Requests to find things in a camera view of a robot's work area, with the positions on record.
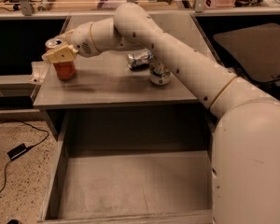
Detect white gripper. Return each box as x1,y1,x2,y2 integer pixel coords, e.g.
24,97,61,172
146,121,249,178
42,21,100,63

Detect green white soda can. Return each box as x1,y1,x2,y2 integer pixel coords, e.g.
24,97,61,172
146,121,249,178
149,61,171,86

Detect black power adapter with cable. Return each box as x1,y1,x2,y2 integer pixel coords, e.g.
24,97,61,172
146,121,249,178
0,119,49,194

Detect crushed silver can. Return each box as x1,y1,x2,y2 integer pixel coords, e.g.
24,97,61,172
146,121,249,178
127,50,153,70

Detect orange coke can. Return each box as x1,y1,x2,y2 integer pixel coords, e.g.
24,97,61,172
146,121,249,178
45,38,77,81

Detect open grey top drawer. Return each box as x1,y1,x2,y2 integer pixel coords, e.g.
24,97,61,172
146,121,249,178
39,105,212,224

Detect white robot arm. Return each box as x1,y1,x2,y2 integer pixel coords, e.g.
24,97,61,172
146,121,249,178
42,3,280,224

